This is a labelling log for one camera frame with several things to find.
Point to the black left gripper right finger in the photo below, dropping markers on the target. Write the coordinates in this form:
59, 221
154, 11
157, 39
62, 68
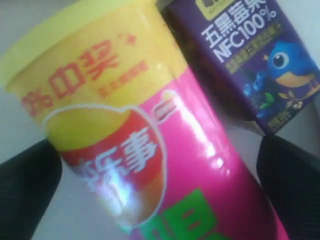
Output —
290, 176

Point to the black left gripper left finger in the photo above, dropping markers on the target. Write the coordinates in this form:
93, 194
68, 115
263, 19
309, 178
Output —
28, 182

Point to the purple juice carton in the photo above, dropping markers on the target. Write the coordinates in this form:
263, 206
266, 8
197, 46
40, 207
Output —
252, 46

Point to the pink Lay's chips can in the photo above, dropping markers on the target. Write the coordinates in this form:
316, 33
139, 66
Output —
109, 87

